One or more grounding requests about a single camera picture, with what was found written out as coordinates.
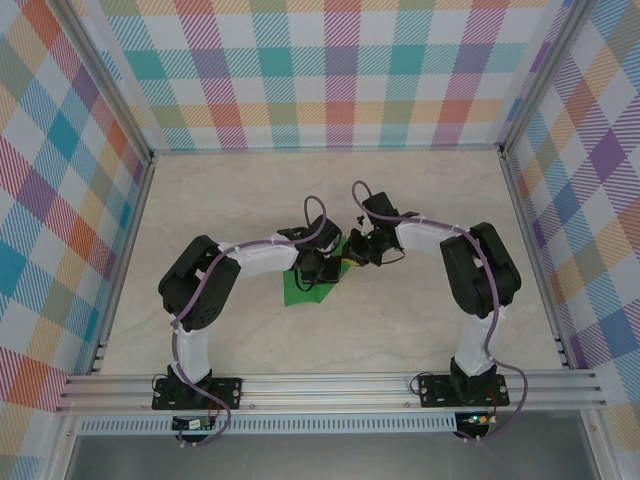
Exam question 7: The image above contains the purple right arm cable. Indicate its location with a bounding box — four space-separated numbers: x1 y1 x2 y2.
351 180 530 444

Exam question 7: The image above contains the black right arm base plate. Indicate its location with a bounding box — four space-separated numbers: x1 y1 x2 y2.
417 373 510 409

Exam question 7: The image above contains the green paper sheet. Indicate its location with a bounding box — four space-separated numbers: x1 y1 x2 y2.
281 237 352 307

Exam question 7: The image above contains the aluminium left side rail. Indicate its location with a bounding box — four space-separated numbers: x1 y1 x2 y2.
88 154 156 376

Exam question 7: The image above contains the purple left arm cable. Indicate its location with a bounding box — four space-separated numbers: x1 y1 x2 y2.
169 195 331 449

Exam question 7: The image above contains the aluminium left corner post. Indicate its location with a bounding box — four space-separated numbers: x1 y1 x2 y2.
59 0 154 164

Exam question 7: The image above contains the perforated white cable tray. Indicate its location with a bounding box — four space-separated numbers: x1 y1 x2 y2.
78 412 459 435

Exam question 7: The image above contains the aluminium corner post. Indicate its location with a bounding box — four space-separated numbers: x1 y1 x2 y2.
498 0 589 154
59 0 154 164

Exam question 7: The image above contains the thin black left gripper cable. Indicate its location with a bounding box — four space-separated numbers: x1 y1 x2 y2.
293 269 321 294

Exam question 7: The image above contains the aluminium right corner post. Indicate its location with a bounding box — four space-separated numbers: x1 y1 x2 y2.
498 0 589 154

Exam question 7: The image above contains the aluminium thin wall-base rail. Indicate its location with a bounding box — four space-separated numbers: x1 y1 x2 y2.
148 143 505 157

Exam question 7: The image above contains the aluminium long mounting rail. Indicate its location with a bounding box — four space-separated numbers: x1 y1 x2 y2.
54 369 607 414

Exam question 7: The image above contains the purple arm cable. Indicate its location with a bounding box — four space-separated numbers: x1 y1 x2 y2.
169 195 331 449
351 180 530 444

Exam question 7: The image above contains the grey metal shelf panel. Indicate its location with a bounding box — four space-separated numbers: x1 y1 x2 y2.
64 430 601 480

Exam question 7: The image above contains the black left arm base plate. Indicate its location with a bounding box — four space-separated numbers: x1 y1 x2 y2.
151 377 245 412

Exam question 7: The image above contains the aluminium right side rail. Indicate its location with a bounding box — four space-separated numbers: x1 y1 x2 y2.
499 149 574 371

